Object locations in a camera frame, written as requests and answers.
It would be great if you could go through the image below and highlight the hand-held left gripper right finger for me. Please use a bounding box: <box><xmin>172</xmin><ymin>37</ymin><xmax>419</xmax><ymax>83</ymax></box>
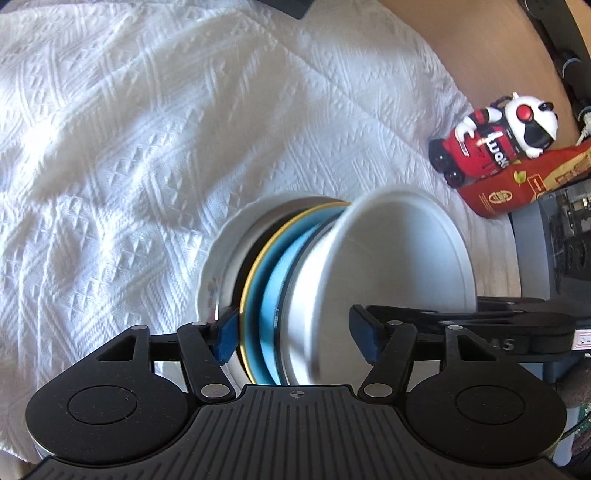
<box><xmin>348</xmin><ymin>304</ymin><xmax>500</xmax><ymax>401</ymax></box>

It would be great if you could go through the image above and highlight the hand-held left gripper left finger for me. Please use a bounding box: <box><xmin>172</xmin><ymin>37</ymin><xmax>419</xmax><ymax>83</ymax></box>
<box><xmin>96</xmin><ymin>309</ymin><xmax>242</xmax><ymax>403</ymax></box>

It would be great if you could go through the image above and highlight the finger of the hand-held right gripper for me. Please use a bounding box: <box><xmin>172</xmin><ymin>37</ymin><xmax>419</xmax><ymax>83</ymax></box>
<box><xmin>366</xmin><ymin>304</ymin><xmax>523</xmax><ymax>327</ymax></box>

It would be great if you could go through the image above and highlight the white bowl with yellow rim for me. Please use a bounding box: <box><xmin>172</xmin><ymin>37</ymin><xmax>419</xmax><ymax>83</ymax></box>
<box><xmin>238</xmin><ymin>202</ymin><xmax>352</xmax><ymax>385</ymax></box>

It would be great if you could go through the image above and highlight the blue enamel bowl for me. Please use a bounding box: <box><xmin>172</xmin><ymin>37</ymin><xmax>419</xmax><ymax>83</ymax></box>
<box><xmin>257</xmin><ymin>217</ymin><xmax>342</xmax><ymax>387</ymax></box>

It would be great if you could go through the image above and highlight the white floral plate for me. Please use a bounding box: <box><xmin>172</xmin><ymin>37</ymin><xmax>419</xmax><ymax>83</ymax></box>
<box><xmin>197</xmin><ymin>194</ymin><xmax>296</xmax><ymax>374</ymax></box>

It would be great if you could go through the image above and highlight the stainless steel bowl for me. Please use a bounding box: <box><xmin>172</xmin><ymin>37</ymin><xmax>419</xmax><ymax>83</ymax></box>
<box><xmin>229</xmin><ymin>198</ymin><xmax>352</xmax><ymax>319</ymax></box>

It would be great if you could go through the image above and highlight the dark patterned cloth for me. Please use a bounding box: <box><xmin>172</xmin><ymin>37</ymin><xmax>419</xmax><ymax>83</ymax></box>
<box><xmin>551</xmin><ymin>376</ymin><xmax>591</xmax><ymax>480</ymax></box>

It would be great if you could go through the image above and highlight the grey computer case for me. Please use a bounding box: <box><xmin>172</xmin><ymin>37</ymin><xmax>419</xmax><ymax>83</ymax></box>
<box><xmin>507</xmin><ymin>181</ymin><xmax>591</xmax><ymax>386</ymax></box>

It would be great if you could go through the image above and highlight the red snack bag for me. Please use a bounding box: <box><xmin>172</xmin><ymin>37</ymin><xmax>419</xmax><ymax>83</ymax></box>
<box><xmin>459</xmin><ymin>138</ymin><xmax>591</xmax><ymax>219</ymax></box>

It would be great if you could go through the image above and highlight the red and black panda figurine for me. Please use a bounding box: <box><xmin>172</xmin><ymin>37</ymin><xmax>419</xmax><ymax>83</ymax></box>
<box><xmin>428</xmin><ymin>91</ymin><xmax>560</xmax><ymax>188</ymax></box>

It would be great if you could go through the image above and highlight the white textured tablecloth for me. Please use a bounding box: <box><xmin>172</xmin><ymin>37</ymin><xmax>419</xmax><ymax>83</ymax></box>
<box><xmin>0</xmin><ymin>0</ymin><xmax>515</xmax><ymax>462</ymax></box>

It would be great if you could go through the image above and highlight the black cable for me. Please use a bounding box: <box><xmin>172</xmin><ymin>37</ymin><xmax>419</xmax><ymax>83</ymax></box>
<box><xmin>517</xmin><ymin>0</ymin><xmax>591</xmax><ymax>139</ymax></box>

